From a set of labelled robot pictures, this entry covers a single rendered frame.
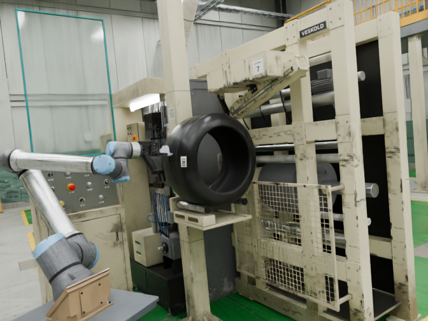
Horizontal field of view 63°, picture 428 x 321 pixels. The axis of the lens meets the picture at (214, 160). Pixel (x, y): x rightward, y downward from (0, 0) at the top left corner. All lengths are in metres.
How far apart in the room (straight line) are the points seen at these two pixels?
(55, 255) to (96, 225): 0.89
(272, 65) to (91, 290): 1.48
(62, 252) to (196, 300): 1.19
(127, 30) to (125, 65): 1.10
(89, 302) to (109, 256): 0.99
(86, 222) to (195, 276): 0.83
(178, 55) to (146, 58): 9.68
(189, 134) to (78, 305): 1.02
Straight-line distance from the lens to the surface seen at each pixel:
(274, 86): 2.21
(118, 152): 1.87
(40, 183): 2.07
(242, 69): 2.22
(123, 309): 1.71
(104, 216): 2.59
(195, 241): 2.49
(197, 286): 2.59
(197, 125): 2.02
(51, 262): 1.71
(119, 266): 2.68
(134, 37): 12.21
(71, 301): 1.63
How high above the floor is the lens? 1.29
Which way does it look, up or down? 3 degrees down
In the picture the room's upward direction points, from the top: 5 degrees counter-clockwise
